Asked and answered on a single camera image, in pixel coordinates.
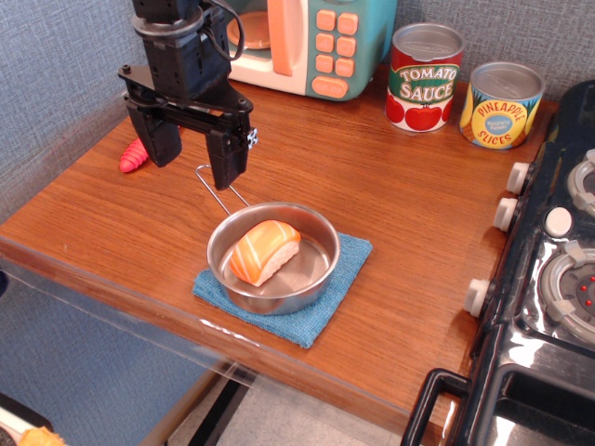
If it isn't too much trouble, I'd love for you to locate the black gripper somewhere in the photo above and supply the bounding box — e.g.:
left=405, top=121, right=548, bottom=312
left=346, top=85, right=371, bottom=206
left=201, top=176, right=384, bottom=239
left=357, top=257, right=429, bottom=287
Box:
left=118, top=26, right=253, bottom=190

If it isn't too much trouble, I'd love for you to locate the red handled spoon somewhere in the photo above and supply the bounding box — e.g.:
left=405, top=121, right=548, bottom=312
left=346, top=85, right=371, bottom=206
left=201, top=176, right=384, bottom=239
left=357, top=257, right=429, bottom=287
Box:
left=119, top=138, right=150, bottom=174

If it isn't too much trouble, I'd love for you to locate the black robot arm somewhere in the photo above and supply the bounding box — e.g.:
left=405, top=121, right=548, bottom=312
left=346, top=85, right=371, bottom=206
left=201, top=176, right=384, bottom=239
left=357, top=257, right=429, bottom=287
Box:
left=118, top=1, right=258, bottom=190

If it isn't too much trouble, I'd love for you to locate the blue cloth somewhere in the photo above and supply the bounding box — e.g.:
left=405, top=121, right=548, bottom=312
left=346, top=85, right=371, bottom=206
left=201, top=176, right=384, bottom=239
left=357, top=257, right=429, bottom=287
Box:
left=192, top=233, right=373, bottom=349

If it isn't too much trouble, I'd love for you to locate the tomato sauce can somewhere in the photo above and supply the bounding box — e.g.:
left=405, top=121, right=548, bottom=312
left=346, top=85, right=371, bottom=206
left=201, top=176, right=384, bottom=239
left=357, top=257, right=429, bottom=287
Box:
left=385, top=22, right=466, bottom=133

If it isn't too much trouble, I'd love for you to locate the pineapple slices can yellow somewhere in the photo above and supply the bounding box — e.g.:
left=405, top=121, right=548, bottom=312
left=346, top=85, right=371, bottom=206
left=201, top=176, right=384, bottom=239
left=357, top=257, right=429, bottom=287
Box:
left=459, top=61, right=546, bottom=151

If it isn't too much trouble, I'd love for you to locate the salmon sushi toy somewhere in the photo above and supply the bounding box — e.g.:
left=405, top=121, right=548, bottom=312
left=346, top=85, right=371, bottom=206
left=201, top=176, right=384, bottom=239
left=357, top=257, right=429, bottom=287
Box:
left=230, top=220, right=301, bottom=287

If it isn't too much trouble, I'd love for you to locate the toy microwave teal and orange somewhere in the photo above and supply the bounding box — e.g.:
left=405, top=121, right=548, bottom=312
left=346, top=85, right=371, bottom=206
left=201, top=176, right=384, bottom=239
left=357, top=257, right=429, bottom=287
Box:
left=226, top=0, right=398, bottom=101

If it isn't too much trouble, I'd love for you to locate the orange fuzzy object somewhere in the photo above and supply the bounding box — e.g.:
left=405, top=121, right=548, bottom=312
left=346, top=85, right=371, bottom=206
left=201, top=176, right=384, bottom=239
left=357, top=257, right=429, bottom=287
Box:
left=18, top=426, right=66, bottom=446

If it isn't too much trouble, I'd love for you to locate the black toy stove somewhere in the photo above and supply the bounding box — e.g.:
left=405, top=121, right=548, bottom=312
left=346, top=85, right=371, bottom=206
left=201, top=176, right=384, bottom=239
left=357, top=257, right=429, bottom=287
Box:
left=402, top=81, right=594, bottom=445

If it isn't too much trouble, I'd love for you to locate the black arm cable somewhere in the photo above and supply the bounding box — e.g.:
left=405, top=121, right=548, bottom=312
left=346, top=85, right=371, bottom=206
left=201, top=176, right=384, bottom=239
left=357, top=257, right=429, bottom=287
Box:
left=200, top=0, right=246, bottom=63

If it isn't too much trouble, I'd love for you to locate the steel pan with wire handle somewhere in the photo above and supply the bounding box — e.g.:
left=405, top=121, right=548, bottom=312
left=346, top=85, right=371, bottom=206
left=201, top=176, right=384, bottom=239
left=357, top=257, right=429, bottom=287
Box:
left=194, top=164, right=341, bottom=317

